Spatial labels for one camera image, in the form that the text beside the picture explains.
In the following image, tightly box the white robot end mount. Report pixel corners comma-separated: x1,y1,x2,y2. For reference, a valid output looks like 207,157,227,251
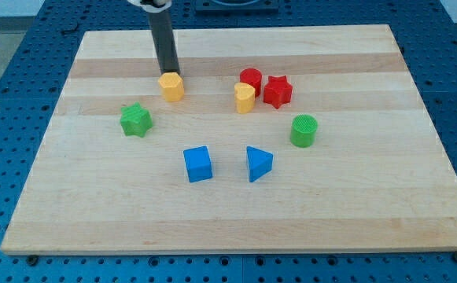
127,0,171,13

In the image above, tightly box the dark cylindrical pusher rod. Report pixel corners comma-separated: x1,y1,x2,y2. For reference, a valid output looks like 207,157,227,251
148,9,181,74

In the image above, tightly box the yellow hexagon block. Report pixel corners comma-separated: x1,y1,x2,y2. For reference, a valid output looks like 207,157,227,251
158,72,185,102

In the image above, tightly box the green star block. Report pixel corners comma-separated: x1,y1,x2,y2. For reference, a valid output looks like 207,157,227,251
120,102,153,138

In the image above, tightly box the red cylinder block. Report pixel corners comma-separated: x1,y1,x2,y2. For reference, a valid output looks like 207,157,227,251
239,68,263,97

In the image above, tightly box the yellow heart block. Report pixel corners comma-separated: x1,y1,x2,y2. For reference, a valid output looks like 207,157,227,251
234,82,256,114

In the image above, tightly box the red star block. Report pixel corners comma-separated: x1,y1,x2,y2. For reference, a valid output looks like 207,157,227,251
264,75,293,109

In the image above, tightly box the blue cube block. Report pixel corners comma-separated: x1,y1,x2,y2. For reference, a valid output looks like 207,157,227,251
183,145,213,182

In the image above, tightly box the blue triangle block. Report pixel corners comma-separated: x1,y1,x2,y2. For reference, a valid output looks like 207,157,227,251
246,146,274,182

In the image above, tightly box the green cylinder block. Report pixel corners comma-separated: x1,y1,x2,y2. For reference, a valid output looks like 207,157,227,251
290,114,319,148

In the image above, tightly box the wooden board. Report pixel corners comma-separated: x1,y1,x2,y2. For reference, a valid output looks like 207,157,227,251
1,24,457,255

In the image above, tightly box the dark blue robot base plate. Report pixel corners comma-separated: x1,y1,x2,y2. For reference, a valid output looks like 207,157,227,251
195,0,279,14

